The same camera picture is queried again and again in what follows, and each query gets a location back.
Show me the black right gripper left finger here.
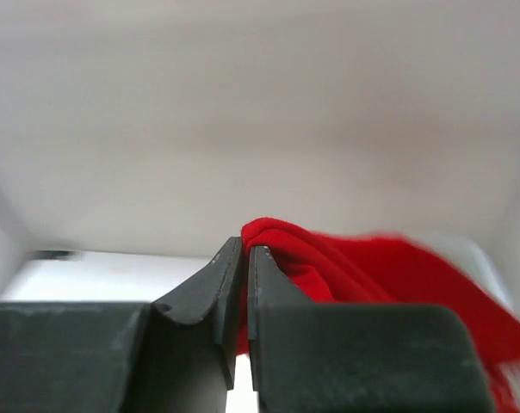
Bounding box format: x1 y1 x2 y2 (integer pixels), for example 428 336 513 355
0 237 242 412

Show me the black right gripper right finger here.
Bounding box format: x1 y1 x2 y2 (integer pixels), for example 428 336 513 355
248 247 492 413

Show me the red t shirt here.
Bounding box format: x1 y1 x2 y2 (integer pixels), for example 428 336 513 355
241 218 520 412

